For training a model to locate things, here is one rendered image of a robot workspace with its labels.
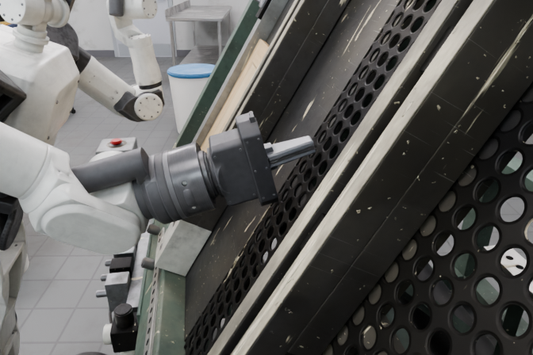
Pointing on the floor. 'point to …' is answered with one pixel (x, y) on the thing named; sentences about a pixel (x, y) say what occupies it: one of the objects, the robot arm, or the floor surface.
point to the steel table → (197, 55)
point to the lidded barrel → (187, 88)
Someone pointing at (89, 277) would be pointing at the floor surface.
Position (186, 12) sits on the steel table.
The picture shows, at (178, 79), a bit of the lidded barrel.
